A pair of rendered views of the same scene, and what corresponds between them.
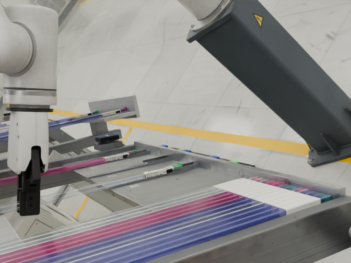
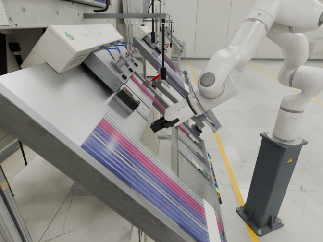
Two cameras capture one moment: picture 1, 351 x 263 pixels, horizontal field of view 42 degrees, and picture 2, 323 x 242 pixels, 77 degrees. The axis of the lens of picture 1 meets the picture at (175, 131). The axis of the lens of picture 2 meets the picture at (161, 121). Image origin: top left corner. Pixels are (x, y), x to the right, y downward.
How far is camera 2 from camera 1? 0.15 m
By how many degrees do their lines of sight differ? 16
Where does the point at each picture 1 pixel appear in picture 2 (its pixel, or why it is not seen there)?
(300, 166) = (233, 204)
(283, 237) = not seen: outside the picture
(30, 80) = (203, 102)
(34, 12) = (232, 87)
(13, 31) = (219, 87)
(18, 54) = (211, 94)
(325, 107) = (266, 208)
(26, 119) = (187, 109)
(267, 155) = (229, 186)
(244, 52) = (269, 161)
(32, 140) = (180, 116)
